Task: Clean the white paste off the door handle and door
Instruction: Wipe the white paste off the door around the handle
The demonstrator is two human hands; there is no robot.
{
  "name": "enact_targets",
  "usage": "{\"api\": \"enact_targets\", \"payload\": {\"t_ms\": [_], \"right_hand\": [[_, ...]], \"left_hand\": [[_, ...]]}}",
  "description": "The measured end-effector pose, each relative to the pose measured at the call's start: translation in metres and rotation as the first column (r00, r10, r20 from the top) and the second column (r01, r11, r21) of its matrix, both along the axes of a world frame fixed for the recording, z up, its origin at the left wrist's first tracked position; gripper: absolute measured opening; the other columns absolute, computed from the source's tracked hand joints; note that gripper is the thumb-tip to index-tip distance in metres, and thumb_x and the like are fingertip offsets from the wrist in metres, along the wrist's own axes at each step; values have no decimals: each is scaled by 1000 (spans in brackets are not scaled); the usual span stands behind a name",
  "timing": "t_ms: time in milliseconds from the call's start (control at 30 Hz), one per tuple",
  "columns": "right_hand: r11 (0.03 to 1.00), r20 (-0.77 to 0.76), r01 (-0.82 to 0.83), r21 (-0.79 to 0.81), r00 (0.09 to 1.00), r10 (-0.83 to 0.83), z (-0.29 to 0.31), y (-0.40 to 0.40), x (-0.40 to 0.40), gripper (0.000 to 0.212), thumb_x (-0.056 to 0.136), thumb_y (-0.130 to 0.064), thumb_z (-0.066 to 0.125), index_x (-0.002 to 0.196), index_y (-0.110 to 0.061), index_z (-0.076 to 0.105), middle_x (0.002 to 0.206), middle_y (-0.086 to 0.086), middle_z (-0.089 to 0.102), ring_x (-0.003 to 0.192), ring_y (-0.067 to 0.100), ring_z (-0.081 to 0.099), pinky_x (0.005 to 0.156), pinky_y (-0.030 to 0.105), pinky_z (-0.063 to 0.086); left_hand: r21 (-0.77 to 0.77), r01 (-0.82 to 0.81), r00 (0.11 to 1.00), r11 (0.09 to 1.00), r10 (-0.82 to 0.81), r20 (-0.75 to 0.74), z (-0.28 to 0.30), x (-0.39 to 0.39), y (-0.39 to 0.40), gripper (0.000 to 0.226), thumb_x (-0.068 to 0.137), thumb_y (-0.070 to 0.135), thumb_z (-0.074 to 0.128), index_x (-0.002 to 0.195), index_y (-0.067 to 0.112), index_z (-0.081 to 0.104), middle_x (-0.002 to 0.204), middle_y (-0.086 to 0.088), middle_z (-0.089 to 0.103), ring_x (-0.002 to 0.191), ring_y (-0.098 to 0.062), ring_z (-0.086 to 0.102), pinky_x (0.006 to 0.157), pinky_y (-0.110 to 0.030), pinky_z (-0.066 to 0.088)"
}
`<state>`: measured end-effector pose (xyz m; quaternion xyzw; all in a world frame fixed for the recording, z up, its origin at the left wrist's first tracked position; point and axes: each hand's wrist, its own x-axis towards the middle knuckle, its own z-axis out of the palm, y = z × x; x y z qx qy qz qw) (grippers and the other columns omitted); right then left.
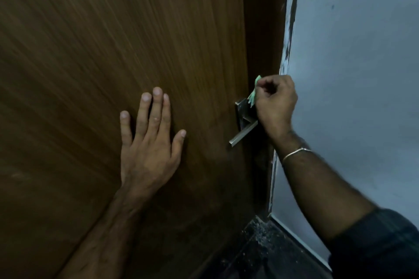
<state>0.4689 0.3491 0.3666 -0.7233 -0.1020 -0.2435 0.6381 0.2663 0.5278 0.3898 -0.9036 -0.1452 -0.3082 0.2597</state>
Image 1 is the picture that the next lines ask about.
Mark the person's right hand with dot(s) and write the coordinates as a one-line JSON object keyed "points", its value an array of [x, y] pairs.
{"points": [[276, 108]]}

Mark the person's left hand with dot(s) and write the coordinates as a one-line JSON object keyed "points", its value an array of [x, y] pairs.
{"points": [[149, 157]]}

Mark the green cleaning cloth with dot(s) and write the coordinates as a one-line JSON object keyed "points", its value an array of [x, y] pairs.
{"points": [[252, 95]]}

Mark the brown wooden door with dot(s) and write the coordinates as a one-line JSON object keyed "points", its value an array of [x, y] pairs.
{"points": [[98, 27]]}

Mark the person's left forearm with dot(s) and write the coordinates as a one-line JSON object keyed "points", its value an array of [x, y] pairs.
{"points": [[104, 239]]}

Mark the person's right forearm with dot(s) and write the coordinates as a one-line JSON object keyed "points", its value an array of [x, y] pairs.
{"points": [[324, 190]]}

